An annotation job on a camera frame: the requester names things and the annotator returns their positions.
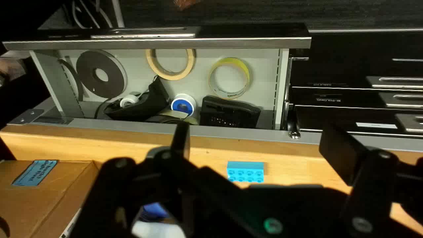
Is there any flat cardboard box blue label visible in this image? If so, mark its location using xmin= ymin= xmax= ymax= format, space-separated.
xmin=0 ymin=159 xmax=103 ymax=238

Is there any yellow white tape roll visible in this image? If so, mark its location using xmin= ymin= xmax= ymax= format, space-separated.
xmin=208 ymin=57 xmax=253 ymax=99

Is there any small blue white tape roll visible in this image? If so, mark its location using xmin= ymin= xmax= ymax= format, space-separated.
xmin=169 ymin=93 xmax=196 ymax=119

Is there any blue Lego brick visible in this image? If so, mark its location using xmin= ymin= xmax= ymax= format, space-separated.
xmin=226 ymin=160 xmax=267 ymax=184

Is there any black tape dispenser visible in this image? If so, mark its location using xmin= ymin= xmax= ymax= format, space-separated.
xmin=104 ymin=77 xmax=171 ymax=123

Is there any black plastic case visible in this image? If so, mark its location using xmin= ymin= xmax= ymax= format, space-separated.
xmin=198 ymin=95 xmax=261 ymax=130

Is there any black drawer cabinet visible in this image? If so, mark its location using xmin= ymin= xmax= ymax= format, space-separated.
xmin=285 ymin=28 xmax=423 ymax=138

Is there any beige masking tape roll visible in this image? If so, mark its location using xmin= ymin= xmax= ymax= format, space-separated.
xmin=144 ymin=46 xmax=196 ymax=82

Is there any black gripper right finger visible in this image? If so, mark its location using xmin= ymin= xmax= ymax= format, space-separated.
xmin=318 ymin=124 xmax=423 ymax=238

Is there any black tape roll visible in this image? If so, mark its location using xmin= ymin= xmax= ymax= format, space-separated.
xmin=75 ymin=49 xmax=129 ymax=99

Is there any grey metal drawer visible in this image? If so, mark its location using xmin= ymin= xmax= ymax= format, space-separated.
xmin=1 ymin=24 xmax=314 ymax=134

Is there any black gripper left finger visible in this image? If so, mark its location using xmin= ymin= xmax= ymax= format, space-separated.
xmin=70 ymin=122 xmax=265 ymax=238

